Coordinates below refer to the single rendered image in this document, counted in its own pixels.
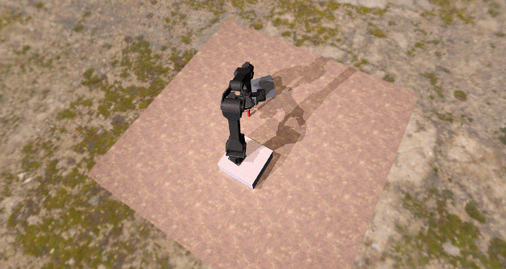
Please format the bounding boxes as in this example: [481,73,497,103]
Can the grey sloped panel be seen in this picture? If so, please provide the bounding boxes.
[251,74,275,98]

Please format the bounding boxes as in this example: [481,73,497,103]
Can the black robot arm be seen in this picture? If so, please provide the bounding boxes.
[220,62,255,166]

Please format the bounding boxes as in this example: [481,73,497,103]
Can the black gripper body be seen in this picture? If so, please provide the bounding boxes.
[227,89,266,102]

